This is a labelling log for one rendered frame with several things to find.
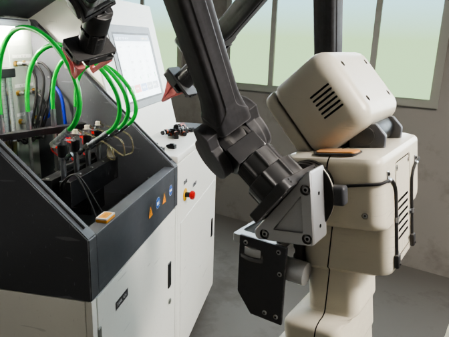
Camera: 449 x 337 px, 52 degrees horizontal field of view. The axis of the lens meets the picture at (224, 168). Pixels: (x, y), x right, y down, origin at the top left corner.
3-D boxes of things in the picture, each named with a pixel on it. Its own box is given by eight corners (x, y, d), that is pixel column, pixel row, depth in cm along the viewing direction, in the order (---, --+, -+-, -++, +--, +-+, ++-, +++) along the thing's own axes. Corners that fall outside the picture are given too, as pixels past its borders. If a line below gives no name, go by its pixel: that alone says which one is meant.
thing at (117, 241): (99, 293, 113) (96, 233, 109) (82, 291, 114) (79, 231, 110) (174, 208, 172) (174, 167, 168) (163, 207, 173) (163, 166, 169)
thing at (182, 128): (182, 140, 198) (182, 128, 196) (159, 139, 200) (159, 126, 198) (196, 131, 219) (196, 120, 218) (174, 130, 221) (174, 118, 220)
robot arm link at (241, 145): (246, 171, 69) (272, 150, 71) (203, 124, 72) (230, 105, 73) (241, 191, 78) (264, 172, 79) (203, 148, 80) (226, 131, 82)
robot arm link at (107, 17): (97, 19, 92) (119, 12, 95) (76, -6, 93) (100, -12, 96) (90, 43, 97) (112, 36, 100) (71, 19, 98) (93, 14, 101)
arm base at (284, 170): (289, 186, 63) (323, 169, 73) (250, 145, 66) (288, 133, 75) (253, 225, 68) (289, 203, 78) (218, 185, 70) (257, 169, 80)
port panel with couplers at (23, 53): (24, 137, 162) (17, 45, 153) (15, 136, 162) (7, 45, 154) (45, 130, 174) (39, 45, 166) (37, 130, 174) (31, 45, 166)
